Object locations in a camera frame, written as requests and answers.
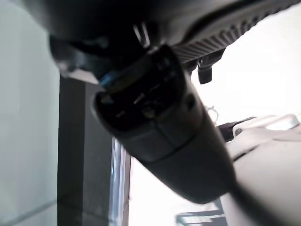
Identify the dark right robot hand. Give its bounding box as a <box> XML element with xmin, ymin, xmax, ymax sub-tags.
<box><xmin>23</xmin><ymin>0</ymin><xmax>301</xmax><ymax>204</ymax></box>

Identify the black right robot foot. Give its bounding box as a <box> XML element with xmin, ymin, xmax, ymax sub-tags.
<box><xmin>215</xmin><ymin>116</ymin><xmax>257</xmax><ymax>143</ymax></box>

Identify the clear plastic shelf edge strip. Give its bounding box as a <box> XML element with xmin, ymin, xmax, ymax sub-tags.
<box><xmin>109</xmin><ymin>136</ymin><xmax>132</xmax><ymax>226</ymax></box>

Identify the silver right robot leg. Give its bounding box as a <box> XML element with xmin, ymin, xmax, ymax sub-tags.
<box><xmin>221</xmin><ymin>114</ymin><xmax>301</xmax><ymax>226</ymax></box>

